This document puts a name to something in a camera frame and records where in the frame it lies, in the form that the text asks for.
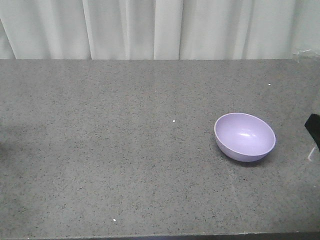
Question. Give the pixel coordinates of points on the clear plastic wrap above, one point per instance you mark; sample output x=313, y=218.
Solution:
x=301, y=55

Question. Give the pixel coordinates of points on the white curtain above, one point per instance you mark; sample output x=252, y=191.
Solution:
x=158, y=29

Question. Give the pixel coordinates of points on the purple bowl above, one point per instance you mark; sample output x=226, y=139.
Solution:
x=244, y=137

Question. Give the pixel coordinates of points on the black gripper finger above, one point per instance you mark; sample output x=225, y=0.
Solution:
x=312, y=125

